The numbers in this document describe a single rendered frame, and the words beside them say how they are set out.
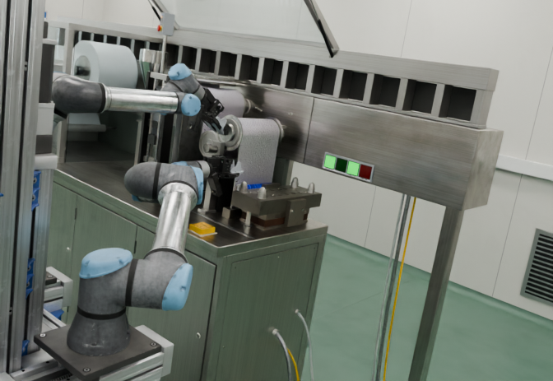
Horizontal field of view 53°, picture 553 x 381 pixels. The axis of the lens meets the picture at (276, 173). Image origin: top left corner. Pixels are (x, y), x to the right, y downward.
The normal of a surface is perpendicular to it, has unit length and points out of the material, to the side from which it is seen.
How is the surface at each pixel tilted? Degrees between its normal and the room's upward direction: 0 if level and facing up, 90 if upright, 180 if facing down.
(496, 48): 90
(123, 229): 90
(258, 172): 90
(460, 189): 90
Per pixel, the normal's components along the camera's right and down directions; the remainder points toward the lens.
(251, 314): 0.74, 0.24
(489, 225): -0.66, 0.05
